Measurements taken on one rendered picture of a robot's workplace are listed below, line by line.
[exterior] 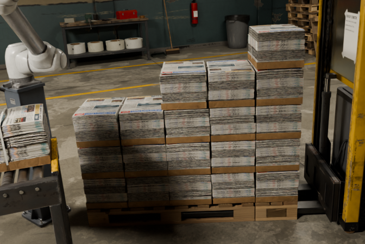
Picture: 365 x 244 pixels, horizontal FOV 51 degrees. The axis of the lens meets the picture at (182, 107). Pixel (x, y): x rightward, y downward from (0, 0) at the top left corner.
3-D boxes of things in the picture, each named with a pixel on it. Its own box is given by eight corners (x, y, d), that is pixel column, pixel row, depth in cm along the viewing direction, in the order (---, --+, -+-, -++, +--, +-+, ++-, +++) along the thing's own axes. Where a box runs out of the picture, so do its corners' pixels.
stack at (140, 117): (100, 198, 307) (86, 98, 281) (247, 192, 303) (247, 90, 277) (88, 227, 270) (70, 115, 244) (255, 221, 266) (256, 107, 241)
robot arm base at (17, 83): (-3, 87, 255) (-5, 79, 253) (27, 79, 271) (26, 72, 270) (11, 91, 244) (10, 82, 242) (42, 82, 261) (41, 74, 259)
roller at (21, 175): (21, 151, 212) (31, 152, 214) (15, 192, 170) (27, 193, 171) (23, 143, 211) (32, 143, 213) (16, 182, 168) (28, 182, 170)
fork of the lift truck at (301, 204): (174, 210, 279) (174, 205, 277) (321, 205, 276) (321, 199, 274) (174, 218, 269) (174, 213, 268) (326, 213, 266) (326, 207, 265)
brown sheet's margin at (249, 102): (206, 91, 278) (206, 85, 277) (246, 89, 277) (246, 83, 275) (208, 107, 242) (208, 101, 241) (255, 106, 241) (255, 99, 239)
